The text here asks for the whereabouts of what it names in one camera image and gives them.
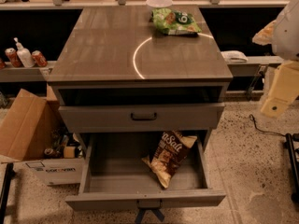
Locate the black stand edge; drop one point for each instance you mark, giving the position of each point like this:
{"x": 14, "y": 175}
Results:
{"x": 294, "y": 165}
{"x": 9, "y": 174}

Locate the grey drawer cabinet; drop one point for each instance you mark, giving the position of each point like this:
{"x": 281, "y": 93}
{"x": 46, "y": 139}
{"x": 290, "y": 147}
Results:
{"x": 115, "y": 56}

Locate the red soda can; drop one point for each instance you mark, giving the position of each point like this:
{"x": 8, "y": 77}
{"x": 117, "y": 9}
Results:
{"x": 39, "y": 58}
{"x": 13, "y": 57}

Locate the red soda can left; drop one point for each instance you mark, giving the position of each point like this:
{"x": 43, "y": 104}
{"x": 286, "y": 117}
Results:
{"x": 13, "y": 57}

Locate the red soda can right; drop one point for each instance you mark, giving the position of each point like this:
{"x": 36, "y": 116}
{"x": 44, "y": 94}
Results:
{"x": 39, "y": 58}

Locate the black stand left edge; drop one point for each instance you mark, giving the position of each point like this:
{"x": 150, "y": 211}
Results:
{"x": 9, "y": 174}

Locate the white folded cloth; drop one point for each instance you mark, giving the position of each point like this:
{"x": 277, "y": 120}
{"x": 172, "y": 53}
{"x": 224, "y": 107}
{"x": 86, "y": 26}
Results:
{"x": 234, "y": 56}

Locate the green chip bag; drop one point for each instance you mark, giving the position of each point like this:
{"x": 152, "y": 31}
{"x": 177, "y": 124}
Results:
{"x": 174, "y": 22}

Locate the open cardboard box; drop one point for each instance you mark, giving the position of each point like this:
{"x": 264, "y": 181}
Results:
{"x": 26, "y": 135}

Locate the white pump bottle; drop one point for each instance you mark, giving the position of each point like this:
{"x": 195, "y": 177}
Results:
{"x": 24, "y": 54}

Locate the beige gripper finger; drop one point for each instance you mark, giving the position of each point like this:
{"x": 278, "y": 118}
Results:
{"x": 283, "y": 91}
{"x": 264, "y": 36}

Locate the brown chip bag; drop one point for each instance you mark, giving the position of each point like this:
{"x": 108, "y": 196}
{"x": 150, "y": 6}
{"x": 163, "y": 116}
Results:
{"x": 170, "y": 153}

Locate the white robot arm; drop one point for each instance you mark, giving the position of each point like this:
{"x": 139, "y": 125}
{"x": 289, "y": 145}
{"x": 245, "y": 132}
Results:
{"x": 283, "y": 35}

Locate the black stand right edge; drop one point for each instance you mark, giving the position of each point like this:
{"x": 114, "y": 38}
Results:
{"x": 294, "y": 165}

